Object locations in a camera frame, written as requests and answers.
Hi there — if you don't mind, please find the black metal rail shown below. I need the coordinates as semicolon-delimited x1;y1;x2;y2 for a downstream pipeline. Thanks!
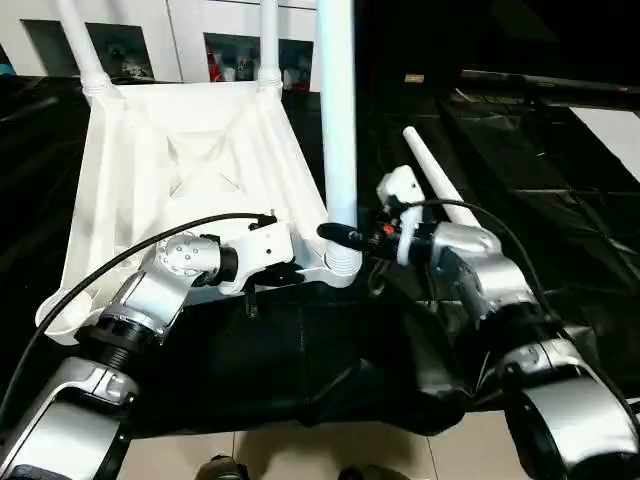
455;68;640;103

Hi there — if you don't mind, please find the black mat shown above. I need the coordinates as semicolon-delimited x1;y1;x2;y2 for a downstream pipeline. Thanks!
0;72;640;439

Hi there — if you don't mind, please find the black robot foot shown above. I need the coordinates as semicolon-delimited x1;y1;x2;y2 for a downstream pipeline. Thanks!
338;463;403;480
198;455;253;480

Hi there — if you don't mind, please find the white board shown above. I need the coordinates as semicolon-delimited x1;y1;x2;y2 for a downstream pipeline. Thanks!
574;105;640;157

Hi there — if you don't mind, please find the black left robot foot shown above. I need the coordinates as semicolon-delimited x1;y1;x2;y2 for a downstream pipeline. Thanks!
198;455;253;480

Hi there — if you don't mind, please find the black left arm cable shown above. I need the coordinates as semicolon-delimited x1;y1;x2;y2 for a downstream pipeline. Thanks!
0;212;277;403

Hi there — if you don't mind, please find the white plastic table top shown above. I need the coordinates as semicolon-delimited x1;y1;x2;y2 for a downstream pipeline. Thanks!
35;80;363;347

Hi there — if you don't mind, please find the white glass-door cabinet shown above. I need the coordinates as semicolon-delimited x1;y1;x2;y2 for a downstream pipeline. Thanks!
0;0;323;93

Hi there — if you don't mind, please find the black right robot foot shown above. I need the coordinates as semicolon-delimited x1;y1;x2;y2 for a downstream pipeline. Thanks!
338;463;403;480

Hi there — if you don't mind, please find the white plastic table leg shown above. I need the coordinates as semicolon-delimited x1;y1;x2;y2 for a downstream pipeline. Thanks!
55;0;117;103
314;0;363;263
257;0;285;93
402;126;483;229

